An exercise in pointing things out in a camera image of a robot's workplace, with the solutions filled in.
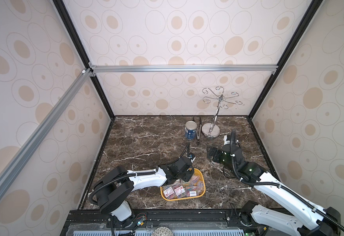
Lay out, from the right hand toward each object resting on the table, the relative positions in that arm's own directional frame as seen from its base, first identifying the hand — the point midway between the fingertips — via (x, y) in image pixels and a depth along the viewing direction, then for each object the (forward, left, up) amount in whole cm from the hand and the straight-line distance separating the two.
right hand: (218, 149), depth 78 cm
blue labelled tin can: (+21, +14, -9) cm, 27 cm away
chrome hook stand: (+28, -2, -17) cm, 32 cm away
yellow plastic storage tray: (-17, +19, -14) cm, 29 cm away
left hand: (-7, +13, -13) cm, 19 cm away
